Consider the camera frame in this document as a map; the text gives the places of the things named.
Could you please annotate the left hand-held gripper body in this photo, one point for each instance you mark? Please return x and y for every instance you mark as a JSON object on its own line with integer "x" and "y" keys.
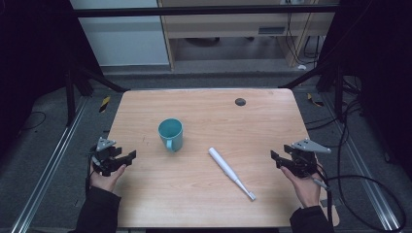
{"x": 105, "y": 158}

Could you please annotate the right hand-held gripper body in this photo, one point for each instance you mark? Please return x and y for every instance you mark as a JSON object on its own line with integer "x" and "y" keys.
{"x": 304, "y": 160}

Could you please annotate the person's left hand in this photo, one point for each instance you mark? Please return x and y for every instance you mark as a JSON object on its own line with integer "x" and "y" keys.
{"x": 103, "y": 183}

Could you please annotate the person's right hand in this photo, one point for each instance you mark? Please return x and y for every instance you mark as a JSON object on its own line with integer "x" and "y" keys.
{"x": 307, "y": 191}

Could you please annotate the yellow black tape strip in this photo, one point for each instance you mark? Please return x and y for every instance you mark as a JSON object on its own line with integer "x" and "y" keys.
{"x": 315, "y": 101}
{"x": 104, "y": 104}

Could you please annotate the teal cup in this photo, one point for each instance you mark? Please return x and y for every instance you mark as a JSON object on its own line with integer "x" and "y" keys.
{"x": 171, "y": 134}

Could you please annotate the white electric toothbrush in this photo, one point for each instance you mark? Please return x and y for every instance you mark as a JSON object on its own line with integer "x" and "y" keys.
{"x": 225, "y": 166}

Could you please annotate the black metal stand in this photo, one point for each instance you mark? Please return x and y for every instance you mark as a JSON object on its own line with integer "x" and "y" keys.
{"x": 338, "y": 93}
{"x": 70, "y": 97}

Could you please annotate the small white floor object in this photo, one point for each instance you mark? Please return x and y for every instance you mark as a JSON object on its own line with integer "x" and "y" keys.
{"x": 301, "y": 67}

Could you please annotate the white cabinet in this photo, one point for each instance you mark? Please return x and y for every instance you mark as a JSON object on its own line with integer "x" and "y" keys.
{"x": 124, "y": 42}

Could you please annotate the black curtain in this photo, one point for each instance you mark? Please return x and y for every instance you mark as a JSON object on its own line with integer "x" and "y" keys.
{"x": 382, "y": 81}
{"x": 32, "y": 64}

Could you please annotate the wooden cabinet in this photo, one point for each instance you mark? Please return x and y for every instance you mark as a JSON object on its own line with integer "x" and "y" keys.
{"x": 226, "y": 26}

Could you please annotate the aluminium floor rail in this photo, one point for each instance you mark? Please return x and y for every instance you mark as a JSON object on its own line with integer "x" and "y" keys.
{"x": 48, "y": 165}
{"x": 362, "y": 165}

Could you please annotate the black horizontal frame bar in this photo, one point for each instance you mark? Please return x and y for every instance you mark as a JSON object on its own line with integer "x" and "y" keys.
{"x": 194, "y": 11}

